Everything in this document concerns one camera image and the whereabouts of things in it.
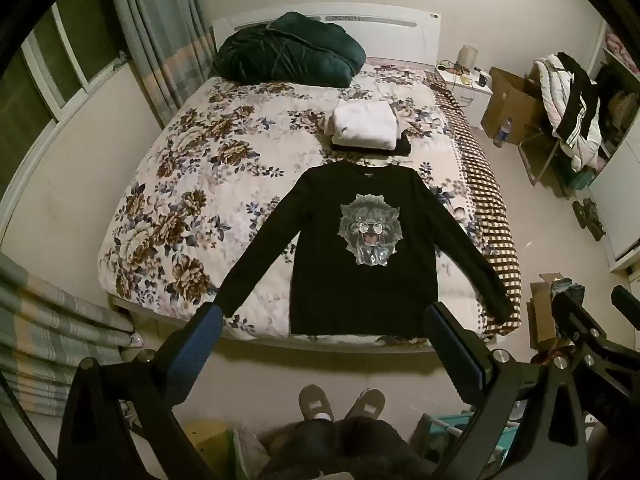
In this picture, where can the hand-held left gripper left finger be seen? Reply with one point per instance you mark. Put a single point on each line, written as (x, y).
(202, 340)

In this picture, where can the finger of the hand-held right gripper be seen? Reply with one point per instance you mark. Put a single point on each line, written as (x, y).
(580, 320)
(627, 297)

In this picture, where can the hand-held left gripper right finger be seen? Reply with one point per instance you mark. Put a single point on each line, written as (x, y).
(450, 342)

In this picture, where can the black lion print long-sleeve shirt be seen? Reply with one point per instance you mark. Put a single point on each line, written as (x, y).
(325, 260)

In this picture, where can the small cardboard box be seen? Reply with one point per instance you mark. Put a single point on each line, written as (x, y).
(540, 310)

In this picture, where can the dark green slipper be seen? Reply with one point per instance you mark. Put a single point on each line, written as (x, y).
(582, 212)
(596, 225)

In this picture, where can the teal plastic basket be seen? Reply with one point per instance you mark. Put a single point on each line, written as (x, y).
(450, 435)

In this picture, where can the white wardrobe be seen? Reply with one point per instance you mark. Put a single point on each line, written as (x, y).
(620, 200)

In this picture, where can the person's right grey slipper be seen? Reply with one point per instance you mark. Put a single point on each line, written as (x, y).
(366, 404)

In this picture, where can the person's grey slipper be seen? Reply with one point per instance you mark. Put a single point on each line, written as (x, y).
(366, 404)
(316, 402)

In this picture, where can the yellow green box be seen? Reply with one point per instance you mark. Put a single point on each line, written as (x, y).
(210, 447)

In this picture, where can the person's left grey slipper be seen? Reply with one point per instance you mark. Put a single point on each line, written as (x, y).
(316, 402)

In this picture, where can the person's dark trouser legs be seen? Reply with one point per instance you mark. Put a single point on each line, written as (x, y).
(345, 450)

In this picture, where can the striped green curtain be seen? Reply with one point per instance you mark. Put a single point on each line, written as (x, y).
(160, 35)
(45, 330)

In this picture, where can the metal folding chair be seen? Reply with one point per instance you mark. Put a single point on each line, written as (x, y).
(537, 155)

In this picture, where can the floral bed quilt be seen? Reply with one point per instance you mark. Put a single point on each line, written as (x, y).
(200, 160)

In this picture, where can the folded black garment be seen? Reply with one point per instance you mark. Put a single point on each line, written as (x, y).
(402, 147)

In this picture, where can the plastic water bottle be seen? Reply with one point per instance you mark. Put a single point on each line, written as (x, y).
(503, 133)

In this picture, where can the large cardboard box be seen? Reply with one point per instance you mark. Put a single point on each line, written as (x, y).
(510, 100)

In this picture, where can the folded white garment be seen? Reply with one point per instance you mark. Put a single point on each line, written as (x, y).
(362, 122)

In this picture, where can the white nightstand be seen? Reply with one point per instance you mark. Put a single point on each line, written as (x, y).
(475, 102)

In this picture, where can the pink cloth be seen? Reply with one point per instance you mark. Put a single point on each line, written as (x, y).
(622, 47)

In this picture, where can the dark cup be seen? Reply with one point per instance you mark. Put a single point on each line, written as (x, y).
(483, 78)

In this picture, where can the white cylindrical humidifier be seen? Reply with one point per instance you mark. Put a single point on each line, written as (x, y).
(468, 56)

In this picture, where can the dark green duvet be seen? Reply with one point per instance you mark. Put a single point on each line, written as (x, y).
(285, 55)

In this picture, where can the white framed window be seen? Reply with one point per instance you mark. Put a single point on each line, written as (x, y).
(55, 70)

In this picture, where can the white bed headboard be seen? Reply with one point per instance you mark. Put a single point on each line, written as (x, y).
(390, 35)

